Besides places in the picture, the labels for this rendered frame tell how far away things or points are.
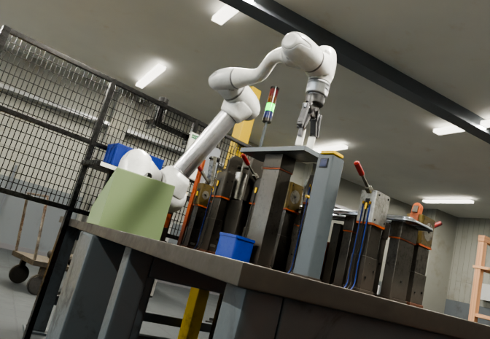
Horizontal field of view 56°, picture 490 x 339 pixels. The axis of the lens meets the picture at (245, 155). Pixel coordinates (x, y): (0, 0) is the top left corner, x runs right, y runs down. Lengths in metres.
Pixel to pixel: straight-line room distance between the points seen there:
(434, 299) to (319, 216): 10.76
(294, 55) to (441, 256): 10.88
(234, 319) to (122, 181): 1.25
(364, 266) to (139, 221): 0.94
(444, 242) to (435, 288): 1.14
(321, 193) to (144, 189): 0.79
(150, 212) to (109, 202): 0.18
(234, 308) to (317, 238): 0.82
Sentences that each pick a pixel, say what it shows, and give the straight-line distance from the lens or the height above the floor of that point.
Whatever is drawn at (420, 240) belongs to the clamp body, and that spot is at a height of 0.96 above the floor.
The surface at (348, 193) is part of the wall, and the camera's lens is 10.95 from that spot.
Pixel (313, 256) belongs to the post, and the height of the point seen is 0.78.
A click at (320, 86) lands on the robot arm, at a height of 1.43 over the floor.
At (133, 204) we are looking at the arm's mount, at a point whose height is 0.82.
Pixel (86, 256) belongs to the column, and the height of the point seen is 0.57.
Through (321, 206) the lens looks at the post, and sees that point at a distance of 1.62.
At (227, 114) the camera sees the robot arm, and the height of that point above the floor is 1.38.
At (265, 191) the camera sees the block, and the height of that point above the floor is 0.99.
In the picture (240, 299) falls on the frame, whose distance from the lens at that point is 0.82.
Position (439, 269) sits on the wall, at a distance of 12.34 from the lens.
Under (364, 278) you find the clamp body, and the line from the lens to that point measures 1.68.
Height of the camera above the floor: 0.70
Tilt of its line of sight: 13 degrees up
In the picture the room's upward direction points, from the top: 15 degrees clockwise
